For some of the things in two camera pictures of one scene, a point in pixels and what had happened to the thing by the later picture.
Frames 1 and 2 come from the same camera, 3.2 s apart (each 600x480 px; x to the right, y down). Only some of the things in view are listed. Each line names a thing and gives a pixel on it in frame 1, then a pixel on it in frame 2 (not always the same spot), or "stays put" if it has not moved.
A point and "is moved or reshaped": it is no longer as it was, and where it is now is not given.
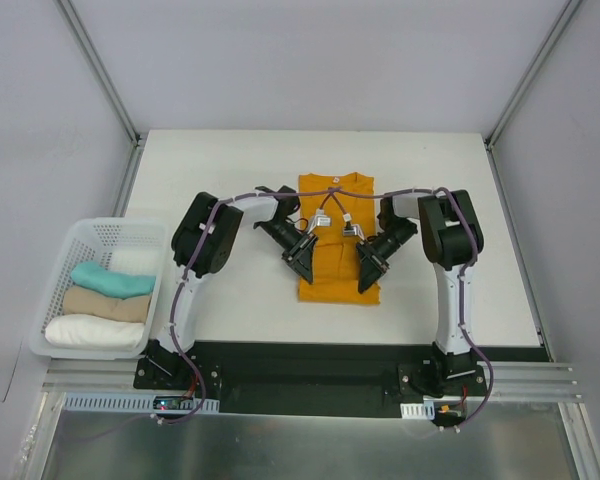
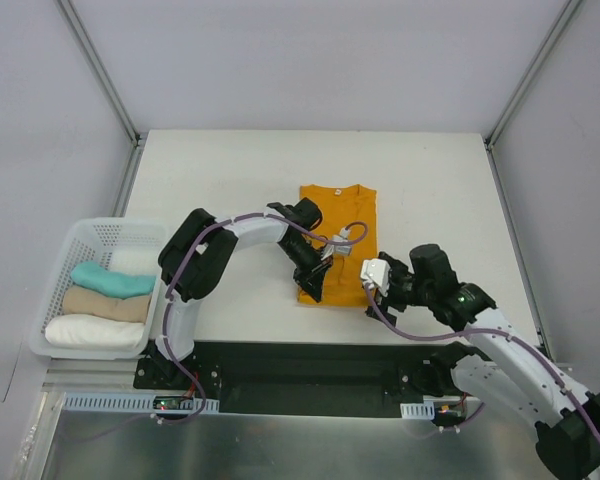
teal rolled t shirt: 119,285 stays put
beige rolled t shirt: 87,301 stays put
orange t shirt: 335,275 is moved or reshaped
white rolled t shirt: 83,331 stays put
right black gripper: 372,255 to 390,293
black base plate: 326,379 stays put
